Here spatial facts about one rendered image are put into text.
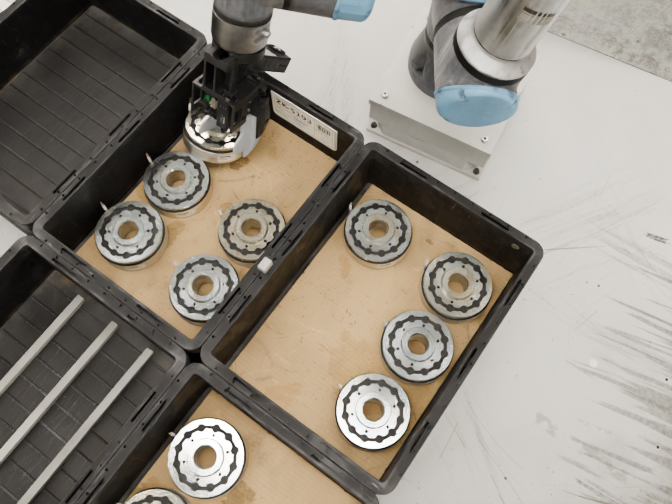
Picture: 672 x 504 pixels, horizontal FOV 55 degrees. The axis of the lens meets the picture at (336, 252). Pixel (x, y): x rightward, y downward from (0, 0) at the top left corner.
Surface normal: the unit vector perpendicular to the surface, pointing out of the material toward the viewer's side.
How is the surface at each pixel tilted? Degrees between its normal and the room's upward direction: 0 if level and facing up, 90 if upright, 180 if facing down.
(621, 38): 0
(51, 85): 0
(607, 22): 0
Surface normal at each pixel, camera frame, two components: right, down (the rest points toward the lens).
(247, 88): 0.22, -0.59
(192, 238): 0.01, -0.35
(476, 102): -0.06, 0.97
